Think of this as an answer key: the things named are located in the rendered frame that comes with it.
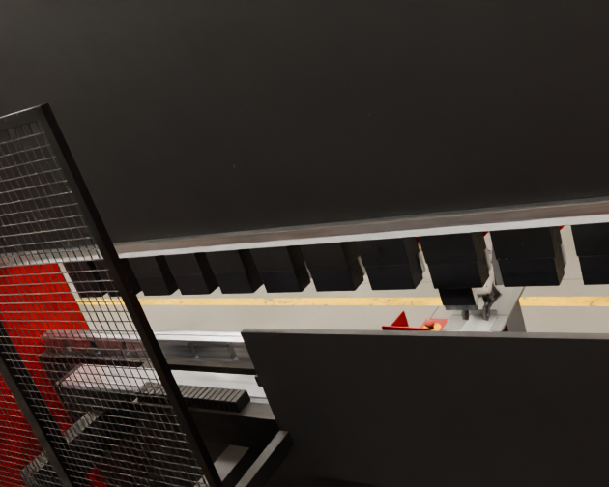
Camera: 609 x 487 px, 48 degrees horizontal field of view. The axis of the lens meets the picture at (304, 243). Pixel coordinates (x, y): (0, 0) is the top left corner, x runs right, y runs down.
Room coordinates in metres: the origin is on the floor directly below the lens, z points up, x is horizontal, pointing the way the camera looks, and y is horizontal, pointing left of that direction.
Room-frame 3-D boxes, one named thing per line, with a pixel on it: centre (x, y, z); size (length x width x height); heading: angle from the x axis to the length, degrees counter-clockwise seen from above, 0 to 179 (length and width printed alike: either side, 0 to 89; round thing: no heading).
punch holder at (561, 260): (1.59, -0.54, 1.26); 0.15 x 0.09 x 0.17; 52
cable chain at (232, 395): (1.89, 0.49, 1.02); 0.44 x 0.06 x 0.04; 52
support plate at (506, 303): (1.84, -0.45, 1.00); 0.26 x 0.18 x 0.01; 142
